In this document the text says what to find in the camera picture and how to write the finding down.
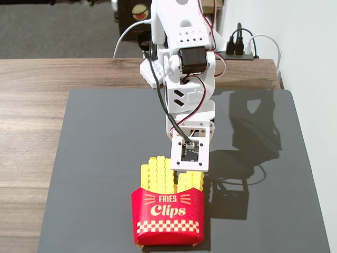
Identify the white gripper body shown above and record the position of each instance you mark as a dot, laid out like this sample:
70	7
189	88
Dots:
190	114

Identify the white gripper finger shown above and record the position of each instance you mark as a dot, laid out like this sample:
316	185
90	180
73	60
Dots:
211	129

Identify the wide yellow crinkle fry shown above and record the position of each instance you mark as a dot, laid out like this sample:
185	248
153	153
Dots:
198	180

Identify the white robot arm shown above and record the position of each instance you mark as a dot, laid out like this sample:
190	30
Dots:
189	15

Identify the short yellow crinkle fry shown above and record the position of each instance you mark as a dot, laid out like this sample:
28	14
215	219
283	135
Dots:
145	177
183	182

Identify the tall yellow crinkle fry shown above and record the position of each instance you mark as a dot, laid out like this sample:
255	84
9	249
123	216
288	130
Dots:
161	174
153	174
169	179

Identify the black power strip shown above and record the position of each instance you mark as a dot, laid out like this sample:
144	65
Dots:
234	56

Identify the red fries clips box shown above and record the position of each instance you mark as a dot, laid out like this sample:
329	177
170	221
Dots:
168	210

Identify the dark grey mat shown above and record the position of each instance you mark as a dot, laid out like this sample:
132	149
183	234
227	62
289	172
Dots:
105	158

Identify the dark box with round sticker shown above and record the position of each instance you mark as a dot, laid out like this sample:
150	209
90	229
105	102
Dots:
126	23

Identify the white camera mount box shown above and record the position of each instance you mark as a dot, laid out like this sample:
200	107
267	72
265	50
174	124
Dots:
176	160

